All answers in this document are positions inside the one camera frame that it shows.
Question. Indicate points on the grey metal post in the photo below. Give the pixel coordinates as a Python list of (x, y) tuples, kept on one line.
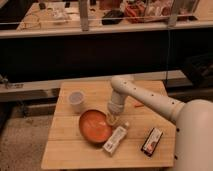
[(83, 10)]

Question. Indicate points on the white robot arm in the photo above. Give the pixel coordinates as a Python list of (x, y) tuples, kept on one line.
[(193, 120)]

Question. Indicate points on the orange ceramic bowl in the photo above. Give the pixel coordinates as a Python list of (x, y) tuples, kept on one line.
[(94, 127)]

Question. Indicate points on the translucent plastic cup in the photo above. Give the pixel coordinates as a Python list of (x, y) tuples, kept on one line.
[(76, 100)]

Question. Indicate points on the white squeeze bottle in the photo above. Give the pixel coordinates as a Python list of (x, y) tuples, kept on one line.
[(117, 136)]

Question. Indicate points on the black rectangular box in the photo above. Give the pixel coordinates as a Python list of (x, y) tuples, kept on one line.
[(151, 142)]

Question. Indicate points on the black bag on shelf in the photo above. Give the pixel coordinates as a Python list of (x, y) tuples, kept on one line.
[(112, 17)]

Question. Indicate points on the wooden table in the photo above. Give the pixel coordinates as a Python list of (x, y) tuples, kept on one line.
[(67, 149)]

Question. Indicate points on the background workbench shelf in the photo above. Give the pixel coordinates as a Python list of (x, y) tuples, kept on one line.
[(42, 18)]

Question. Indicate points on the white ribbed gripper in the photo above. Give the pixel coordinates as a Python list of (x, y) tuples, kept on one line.
[(114, 109)]

